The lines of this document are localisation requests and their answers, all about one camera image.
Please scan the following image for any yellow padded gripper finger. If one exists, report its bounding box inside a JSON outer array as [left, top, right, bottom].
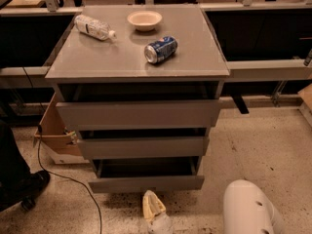
[[142, 190, 166, 222]]

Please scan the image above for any white paper bowl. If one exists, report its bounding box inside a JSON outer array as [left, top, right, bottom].
[[127, 11, 162, 32]]

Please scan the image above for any grey drawer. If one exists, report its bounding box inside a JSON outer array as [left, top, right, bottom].
[[57, 99, 220, 131], [78, 136, 209, 159], [89, 156, 204, 193]]

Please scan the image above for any black shoe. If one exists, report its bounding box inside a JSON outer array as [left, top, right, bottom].
[[0, 170, 51, 212]]

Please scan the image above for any grey middle drawer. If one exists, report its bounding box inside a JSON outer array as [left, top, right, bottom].
[[78, 136, 209, 159]]

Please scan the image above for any grey top drawer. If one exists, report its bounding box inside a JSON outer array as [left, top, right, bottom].
[[57, 99, 220, 131]]

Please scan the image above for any brown cardboard box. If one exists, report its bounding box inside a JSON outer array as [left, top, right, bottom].
[[34, 95, 89, 165]]

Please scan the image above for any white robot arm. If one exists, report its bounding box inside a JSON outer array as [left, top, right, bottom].
[[142, 179, 285, 234]]

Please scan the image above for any black power cable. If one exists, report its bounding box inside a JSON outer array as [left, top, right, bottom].
[[21, 66, 103, 234]]

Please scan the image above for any grey metal rail frame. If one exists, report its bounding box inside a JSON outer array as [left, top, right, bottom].
[[0, 0, 312, 90]]

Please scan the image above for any dark trouser leg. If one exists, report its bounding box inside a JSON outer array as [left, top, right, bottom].
[[0, 120, 30, 188]]

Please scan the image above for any blue soda can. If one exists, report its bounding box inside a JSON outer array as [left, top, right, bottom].
[[144, 36, 177, 64]]

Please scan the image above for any grey bottom drawer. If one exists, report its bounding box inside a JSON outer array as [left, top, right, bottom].
[[89, 156, 204, 193]]

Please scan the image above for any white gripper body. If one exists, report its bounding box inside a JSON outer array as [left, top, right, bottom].
[[147, 213, 175, 234]]

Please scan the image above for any grey drawer cabinet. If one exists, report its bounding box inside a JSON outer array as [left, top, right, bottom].
[[44, 4, 231, 174]]

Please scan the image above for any clear plastic water bottle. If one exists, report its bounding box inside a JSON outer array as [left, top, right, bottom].
[[74, 15, 116, 41]]

